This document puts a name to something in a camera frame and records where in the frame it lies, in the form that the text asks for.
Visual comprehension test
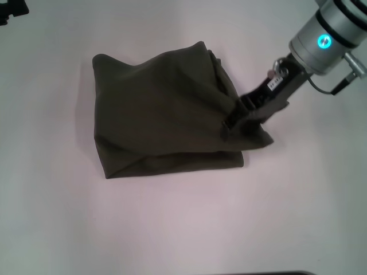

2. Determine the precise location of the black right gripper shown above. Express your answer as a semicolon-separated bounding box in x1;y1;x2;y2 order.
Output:
220;54;305;142

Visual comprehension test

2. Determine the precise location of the dark green t-shirt pink print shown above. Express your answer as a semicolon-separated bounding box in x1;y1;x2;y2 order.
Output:
92;41;276;180

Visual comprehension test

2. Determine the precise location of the right gripper cable with plug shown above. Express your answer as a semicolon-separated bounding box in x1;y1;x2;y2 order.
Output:
268;52;367;97

